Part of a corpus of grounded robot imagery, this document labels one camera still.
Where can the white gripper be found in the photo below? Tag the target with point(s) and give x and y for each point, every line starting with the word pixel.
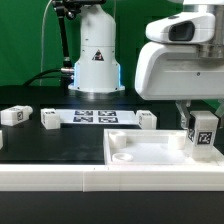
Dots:
pixel 183 61

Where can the white square tabletop part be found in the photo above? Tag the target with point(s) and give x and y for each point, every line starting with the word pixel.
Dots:
pixel 154 147

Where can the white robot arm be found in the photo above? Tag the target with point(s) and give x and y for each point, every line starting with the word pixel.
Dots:
pixel 96 71

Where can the white sheet with markers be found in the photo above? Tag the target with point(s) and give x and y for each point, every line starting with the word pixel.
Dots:
pixel 98 117

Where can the white obstacle fence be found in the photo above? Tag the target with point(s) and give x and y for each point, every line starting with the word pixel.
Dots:
pixel 89 178

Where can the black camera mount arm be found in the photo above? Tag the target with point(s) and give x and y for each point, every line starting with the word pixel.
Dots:
pixel 69 9

